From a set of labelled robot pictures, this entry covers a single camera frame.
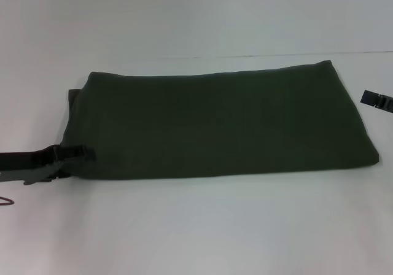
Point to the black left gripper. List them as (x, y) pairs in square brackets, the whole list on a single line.
[(27, 161)]

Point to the dark green t-shirt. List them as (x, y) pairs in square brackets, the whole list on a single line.
[(215, 118)]

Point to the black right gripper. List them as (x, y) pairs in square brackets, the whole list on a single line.
[(389, 103)]

